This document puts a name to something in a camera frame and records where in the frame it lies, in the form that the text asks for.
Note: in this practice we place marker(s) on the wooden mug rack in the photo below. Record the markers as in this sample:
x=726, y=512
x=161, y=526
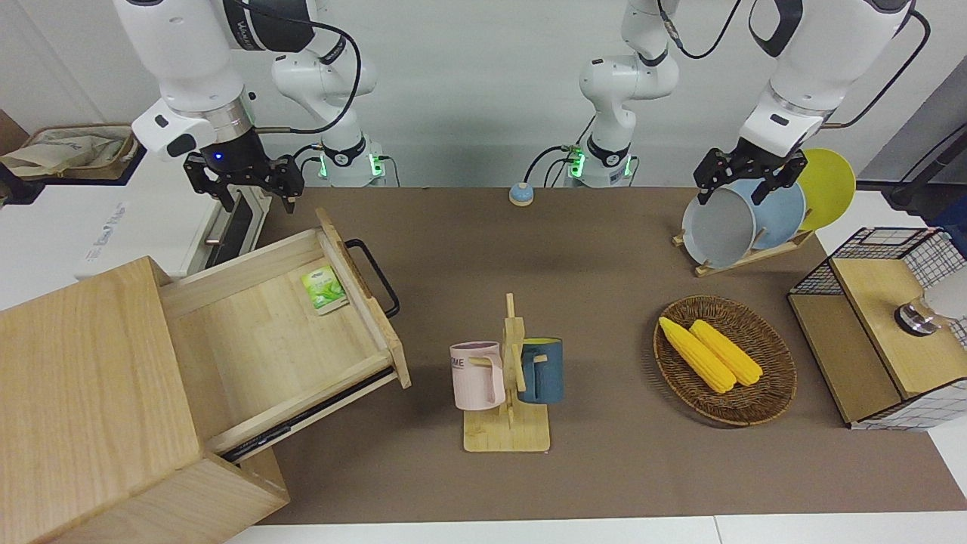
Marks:
x=506, y=434

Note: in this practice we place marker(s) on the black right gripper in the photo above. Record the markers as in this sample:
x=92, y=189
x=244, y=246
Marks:
x=230, y=155

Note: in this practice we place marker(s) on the white toaster oven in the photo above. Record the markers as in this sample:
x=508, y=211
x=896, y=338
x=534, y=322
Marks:
x=151, y=219

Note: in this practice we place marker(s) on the yellow corn cob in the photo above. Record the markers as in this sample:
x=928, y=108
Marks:
x=729, y=353
x=695, y=353

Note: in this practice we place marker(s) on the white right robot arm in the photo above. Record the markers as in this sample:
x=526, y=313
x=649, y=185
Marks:
x=181, y=53

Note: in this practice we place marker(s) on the silver round object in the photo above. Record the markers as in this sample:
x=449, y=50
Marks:
x=916, y=317

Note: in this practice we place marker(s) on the dark blue mug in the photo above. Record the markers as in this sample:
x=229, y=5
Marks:
x=548, y=374

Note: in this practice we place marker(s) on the black equipment stand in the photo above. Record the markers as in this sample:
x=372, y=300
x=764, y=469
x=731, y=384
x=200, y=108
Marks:
x=918, y=189

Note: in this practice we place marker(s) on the green tea packet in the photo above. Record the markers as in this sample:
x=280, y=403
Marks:
x=323, y=289

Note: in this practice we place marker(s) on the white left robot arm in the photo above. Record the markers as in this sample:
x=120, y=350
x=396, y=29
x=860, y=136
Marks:
x=816, y=68

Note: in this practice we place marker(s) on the grey plate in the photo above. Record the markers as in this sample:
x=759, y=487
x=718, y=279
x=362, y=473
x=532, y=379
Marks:
x=718, y=230

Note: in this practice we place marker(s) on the brown wicker basket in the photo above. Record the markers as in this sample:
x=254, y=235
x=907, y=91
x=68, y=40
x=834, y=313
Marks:
x=763, y=393

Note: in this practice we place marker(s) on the beige cloth bag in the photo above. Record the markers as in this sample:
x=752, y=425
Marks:
x=68, y=151

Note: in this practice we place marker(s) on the light wooden drawer cabinet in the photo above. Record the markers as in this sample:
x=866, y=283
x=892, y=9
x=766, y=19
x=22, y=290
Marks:
x=75, y=378

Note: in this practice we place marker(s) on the light blue plate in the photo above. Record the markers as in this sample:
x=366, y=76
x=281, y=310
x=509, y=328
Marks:
x=778, y=219

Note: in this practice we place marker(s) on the yellow plate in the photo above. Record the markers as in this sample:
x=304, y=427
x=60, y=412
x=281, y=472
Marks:
x=827, y=185

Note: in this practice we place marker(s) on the small blue round knob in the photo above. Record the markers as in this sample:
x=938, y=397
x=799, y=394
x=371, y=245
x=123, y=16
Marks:
x=521, y=195

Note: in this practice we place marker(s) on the light wooden drawer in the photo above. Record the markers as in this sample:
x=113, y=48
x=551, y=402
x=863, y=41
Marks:
x=257, y=347

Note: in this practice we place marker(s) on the pink mug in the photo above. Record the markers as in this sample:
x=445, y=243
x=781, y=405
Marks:
x=472, y=378

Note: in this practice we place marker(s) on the brown table mat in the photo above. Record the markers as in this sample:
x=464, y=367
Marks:
x=604, y=468

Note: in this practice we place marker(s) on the wooden plate rack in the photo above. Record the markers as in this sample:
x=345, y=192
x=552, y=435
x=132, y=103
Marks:
x=706, y=268

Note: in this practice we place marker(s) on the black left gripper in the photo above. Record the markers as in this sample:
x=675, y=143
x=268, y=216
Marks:
x=755, y=162

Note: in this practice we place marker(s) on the beige bag in tray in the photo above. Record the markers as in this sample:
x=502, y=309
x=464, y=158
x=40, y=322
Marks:
x=130, y=162

